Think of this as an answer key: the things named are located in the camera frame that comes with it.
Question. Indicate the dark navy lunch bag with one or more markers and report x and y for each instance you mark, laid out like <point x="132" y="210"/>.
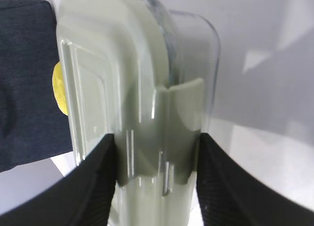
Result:
<point x="32" y="127"/>

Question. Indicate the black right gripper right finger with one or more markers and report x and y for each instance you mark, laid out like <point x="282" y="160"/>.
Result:
<point x="229" y="196"/>

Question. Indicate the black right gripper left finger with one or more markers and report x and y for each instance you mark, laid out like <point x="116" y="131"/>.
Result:
<point x="82" y="198"/>

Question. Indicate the yellow lemon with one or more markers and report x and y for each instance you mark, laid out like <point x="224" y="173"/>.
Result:
<point x="59" y="89"/>

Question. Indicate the green-lidded glass food container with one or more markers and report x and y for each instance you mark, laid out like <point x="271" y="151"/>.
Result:
<point x="147" y="75"/>

